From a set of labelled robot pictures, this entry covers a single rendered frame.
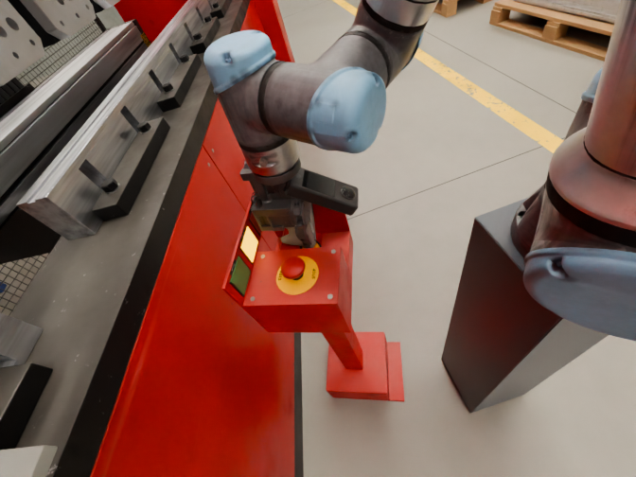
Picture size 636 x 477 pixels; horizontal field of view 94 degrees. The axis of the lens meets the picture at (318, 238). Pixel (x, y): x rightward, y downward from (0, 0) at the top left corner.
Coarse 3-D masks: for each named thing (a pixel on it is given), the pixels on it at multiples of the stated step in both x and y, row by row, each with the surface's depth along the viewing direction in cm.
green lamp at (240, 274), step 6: (240, 264) 47; (234, 270) 45; (240, 270) 47; (246, 270) 49; (234, 276) 45; (240, 276) 47; (246, 276) 48; (234, 282) 45; (240, 282) 47; (246, 282) 48; (240, 288) 46
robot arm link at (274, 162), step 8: (288, 144) 38; (296, 144) 40; (248, 152) 37; (256, 152) 37; (264, 152) 37; (272, 152) 37; (280, 152) 37; (288, 152) 38; (296, 152) 40; (248, 160) 39; (256, 160) 38; (264, 160) 37; (272, 160) 38; (280, 160) 38; (288, 160) 39; (296, 160) 40; (256, 168) 39; (264, 168) 39; (272, 168) 39; (280, 168) 39; (288, 168) 40
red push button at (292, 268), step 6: (288, 258) 47; (294, 258) 46; (300, 258) 46; (282, 264) 47; (288, 264) 46; (294, 264) 46; (300, 264) 46; (282, 270) 46; (288, 270) 45; (294, 270) 45; (300, 270) 45; (288, 276) 45; (294, 276) 45; (300, 276) 47
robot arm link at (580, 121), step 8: (600, 72) 26; (592, 80) 27; (592, 88) 27; (584, 96) 28; (592, 96) 26; (584, 104) 28; (576, 112) 30; (584, 112) 28; (576, 120) 29; (584, 120) 28; (576, 128) 28; (568, 136) 30
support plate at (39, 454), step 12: (0, 456) 18; (12, 456) 18; (24, 456) 18; (36, 456) 18; (48, 456) 18; (0, 468) 18; (12, 468) 18; (24, 468) 18; (36, 468) 18; (48, 468) 18
